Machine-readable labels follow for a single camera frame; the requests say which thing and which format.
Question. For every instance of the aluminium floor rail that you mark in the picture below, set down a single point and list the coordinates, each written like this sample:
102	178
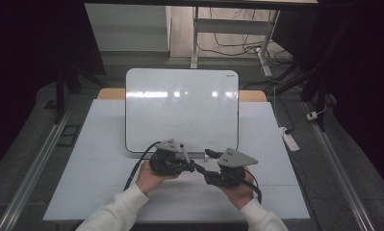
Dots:
32	173
340	173

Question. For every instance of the person's left hand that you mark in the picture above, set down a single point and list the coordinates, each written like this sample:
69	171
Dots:
148	181

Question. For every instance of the small white plug adapter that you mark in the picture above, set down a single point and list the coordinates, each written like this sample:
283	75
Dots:
312	116

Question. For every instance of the grey metal desk frame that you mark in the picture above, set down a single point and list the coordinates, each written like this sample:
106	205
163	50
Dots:
231	25

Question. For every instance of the person's right hand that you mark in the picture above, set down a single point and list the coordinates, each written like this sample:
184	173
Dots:
242	194

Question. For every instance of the white table cover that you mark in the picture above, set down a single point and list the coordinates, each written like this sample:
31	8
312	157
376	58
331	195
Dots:
99	144

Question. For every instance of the white whiteboard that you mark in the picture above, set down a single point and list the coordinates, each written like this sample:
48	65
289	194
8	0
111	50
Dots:
180	112

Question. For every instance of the white power strip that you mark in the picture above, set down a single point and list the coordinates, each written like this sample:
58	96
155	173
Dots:
289	140

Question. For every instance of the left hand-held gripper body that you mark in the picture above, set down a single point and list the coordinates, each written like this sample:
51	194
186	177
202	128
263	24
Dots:
165	162

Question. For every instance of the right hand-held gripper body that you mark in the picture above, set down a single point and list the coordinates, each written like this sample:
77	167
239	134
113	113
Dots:
234	159

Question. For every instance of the black metal stand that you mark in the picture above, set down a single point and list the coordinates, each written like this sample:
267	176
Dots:
60	96
321	96

